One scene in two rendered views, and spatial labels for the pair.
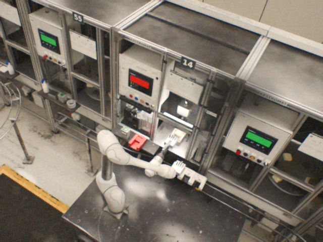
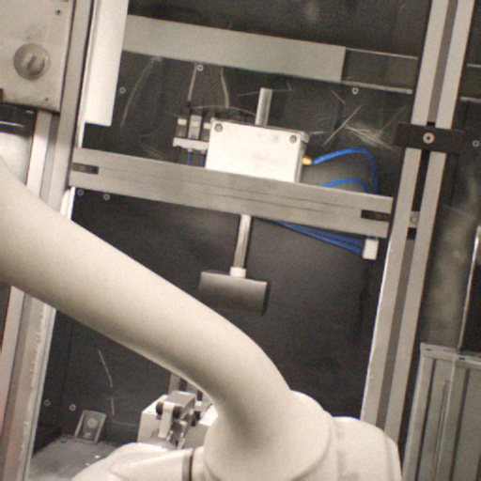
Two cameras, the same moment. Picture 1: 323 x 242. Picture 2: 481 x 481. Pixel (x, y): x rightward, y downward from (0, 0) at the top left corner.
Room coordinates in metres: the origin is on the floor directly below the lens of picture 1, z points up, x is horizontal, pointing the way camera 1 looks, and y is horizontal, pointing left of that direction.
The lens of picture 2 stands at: (0.49, 0.20, 1.33)
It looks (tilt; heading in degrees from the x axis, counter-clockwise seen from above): 3 degrees down; 344
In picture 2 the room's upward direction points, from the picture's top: 9 degrees clockwise
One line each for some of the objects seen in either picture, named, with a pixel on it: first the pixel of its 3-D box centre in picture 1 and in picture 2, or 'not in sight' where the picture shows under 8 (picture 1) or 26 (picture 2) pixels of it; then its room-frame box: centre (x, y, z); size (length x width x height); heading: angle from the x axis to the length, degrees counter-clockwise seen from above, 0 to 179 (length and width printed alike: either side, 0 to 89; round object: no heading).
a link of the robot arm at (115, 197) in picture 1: (115, 198); not in sight; (1.20, 0.28, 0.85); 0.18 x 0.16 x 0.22; 40
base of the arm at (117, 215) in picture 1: (118, 207); not in sight; (1.18, 0.25, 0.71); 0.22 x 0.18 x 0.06; 67
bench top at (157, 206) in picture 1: (160, 213); not in sight; (1.22, -0.15, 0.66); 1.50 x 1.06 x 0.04; 67
